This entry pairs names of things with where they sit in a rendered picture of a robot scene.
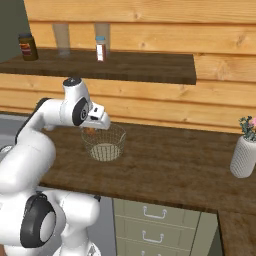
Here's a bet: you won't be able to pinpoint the spice bottle with blue cap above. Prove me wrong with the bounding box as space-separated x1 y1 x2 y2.
95 35 108 63

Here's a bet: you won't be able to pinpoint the pale green drawer front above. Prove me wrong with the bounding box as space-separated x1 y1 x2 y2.
115 215 197 250
115 236 193 256
122 199 202 230

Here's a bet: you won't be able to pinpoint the grey metal sink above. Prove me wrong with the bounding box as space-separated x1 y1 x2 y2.
0 113 34 156

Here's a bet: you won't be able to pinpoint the wire mesh basket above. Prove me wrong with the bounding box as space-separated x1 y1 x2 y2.
80 122 127 163

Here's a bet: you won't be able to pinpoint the white drawer handle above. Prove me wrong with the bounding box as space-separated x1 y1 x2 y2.
139 250 163 256
142 205 169 220
141 230 165 245

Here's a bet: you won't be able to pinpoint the dark wooden wall shelf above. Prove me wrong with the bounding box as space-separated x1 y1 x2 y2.
0 47 198 86

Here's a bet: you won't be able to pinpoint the white textured vase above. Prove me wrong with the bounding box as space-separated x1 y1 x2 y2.
229 134 256 180

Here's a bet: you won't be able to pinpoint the green and pink flowers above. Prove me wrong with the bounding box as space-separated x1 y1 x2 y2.
238 115 256 143

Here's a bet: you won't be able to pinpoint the pale green cabinet panel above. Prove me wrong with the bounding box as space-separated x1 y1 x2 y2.
189 210 220 256

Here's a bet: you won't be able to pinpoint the grey appliance front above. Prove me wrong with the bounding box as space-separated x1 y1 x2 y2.
89 195 117 256

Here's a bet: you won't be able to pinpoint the clear drinking glass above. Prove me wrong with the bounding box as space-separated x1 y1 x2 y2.
93 22 111 52
52 22 72 58

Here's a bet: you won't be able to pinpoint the dark brown jar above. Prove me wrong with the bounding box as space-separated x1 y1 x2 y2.
17 32 40 62

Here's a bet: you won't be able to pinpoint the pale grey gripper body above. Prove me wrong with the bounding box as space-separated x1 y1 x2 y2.
87 111 112 131

